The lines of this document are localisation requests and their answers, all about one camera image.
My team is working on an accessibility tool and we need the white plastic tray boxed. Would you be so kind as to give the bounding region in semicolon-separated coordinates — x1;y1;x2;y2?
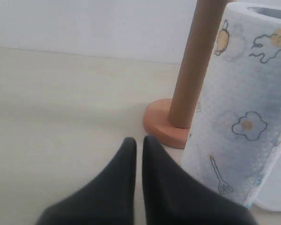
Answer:
255;155;281;212

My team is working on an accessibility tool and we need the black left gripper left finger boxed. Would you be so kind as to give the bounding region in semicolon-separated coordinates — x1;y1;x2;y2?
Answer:
37;137;137;225

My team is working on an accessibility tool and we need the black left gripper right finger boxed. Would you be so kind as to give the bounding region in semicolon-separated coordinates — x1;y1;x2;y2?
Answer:
142;135;257;225

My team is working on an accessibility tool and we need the wooden paper towel holder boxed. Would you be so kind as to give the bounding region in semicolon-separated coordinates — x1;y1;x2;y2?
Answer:
143;98;190;149

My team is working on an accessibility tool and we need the brown cardboard tube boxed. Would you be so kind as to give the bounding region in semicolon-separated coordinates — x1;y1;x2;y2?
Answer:
168;0;230;128

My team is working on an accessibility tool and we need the printed paper towel roll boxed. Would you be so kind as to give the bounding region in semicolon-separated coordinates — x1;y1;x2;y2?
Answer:
181;2;281;207

